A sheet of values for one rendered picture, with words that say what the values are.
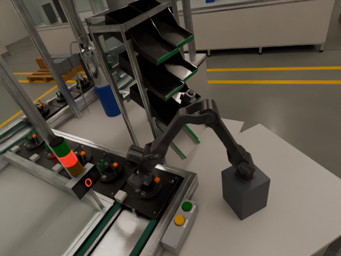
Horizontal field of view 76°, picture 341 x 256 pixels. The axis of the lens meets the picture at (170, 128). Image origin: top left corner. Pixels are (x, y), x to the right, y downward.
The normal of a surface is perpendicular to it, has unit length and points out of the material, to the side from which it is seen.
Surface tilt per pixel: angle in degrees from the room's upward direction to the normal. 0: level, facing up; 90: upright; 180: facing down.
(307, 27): 90
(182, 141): 45
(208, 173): 0
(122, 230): 0
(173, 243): 0
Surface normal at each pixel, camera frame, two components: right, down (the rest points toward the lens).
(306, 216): -0.18, -0.77
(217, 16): -0.34, 0.64
